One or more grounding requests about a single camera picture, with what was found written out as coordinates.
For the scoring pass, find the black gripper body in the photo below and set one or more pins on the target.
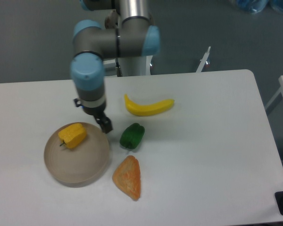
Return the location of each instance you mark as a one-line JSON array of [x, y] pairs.
[[96, 112]]

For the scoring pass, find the yellow toy pepper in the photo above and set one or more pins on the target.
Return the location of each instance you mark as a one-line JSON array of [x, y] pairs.
[[72, 135]]

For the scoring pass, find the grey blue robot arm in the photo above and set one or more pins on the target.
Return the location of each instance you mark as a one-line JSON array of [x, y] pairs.
[[134, 36]]

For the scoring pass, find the green toy pepper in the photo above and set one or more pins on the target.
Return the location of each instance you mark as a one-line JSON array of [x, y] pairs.
[[132, 136]]

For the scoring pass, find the beige round plate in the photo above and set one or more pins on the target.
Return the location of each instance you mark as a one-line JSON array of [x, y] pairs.
[[82, 165]]

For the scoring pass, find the yellow toy banana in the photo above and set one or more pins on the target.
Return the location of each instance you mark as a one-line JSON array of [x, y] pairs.
[[147, 110]]

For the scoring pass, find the orange toy bread triangle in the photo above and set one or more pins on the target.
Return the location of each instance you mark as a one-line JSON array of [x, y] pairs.
[[127, 177]]

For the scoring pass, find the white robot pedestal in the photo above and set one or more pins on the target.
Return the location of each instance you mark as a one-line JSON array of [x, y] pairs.
[[122, 67]]

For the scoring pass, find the white right foot bracket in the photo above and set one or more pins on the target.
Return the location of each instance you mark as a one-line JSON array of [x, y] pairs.
[[204, 61]]

